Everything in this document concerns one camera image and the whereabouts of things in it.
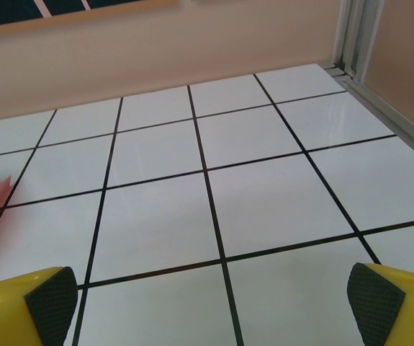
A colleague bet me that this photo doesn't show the aluminium corner post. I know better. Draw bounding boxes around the aluminium corner post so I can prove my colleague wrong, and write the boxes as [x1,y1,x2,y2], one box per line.
[333,0,383,79]

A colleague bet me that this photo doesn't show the aluminium side rail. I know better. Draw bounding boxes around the aluminium side rail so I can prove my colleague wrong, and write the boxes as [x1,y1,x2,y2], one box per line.
[343,75,414,156]

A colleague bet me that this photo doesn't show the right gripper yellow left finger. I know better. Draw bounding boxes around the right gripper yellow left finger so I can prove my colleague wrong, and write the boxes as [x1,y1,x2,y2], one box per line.
[0,266,79,346]

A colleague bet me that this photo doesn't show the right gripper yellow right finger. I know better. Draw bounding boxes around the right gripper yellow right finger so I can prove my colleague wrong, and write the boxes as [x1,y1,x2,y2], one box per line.
[346,262,414,346]

